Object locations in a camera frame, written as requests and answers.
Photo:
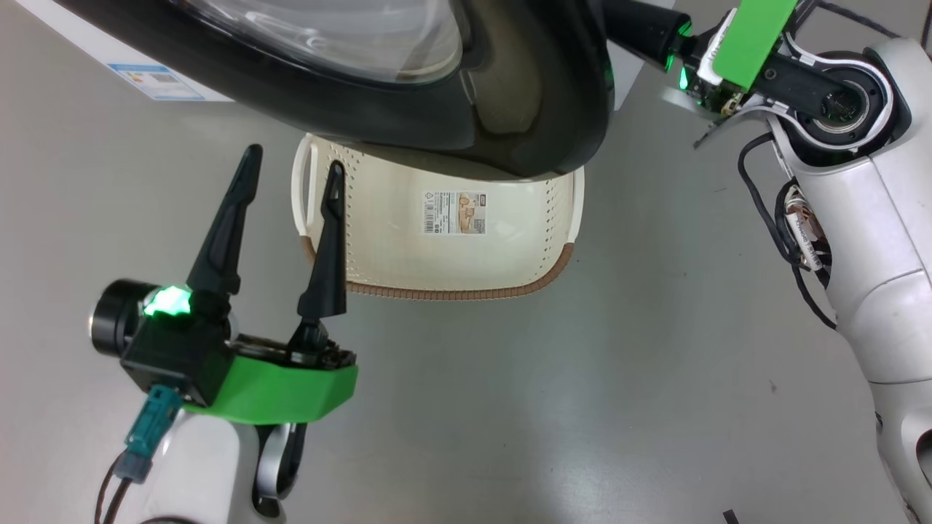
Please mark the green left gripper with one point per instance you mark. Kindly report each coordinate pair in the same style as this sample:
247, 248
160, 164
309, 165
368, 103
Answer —
291, 393

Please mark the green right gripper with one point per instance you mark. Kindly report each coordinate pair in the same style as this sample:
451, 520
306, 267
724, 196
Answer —
753, 40

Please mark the black glass washing machine door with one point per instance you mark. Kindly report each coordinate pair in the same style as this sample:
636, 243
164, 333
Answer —
364, 109

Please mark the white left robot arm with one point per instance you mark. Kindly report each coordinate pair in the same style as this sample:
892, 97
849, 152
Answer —
196, 466

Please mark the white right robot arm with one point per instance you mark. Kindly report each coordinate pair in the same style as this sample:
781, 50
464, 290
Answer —
874, 255

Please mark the cream perforated laundry basket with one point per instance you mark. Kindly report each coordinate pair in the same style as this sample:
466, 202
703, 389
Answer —
451, 262

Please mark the basket product label sticker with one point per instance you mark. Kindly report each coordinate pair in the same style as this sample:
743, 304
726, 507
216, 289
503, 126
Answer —
455, 212

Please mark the white washing machine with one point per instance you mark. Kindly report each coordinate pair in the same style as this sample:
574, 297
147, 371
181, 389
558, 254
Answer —
87, 36

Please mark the blue energy label sticker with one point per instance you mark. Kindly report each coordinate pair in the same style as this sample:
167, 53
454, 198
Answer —
156, 81

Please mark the black floor tape piece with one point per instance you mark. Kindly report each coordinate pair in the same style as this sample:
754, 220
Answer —
730, 517

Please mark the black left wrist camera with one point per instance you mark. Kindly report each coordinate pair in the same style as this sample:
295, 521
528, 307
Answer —
175, 349

